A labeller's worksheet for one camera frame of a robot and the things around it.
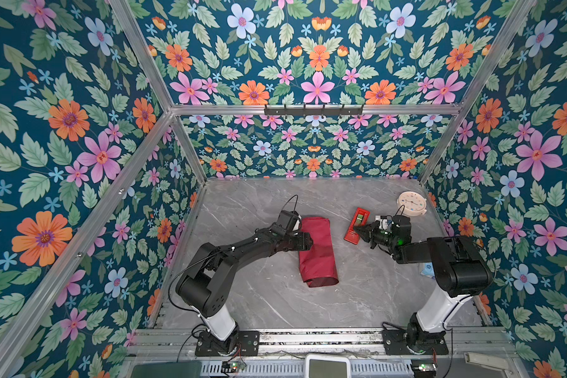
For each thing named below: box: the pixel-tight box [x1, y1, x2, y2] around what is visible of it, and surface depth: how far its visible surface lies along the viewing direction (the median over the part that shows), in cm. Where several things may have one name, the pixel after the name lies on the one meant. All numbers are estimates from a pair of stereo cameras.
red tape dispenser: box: [343, 207, 371, 245], surface depth 98 cm
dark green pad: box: [130, 360, 203, 378], surface depth 72 cm
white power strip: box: [463, 352, 509, 371], surface depth 69 cm
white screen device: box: [303, 352, 352, 378], surface depth 68 cm
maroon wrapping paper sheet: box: [298, 216, 340, 288], surface depth 88 cm
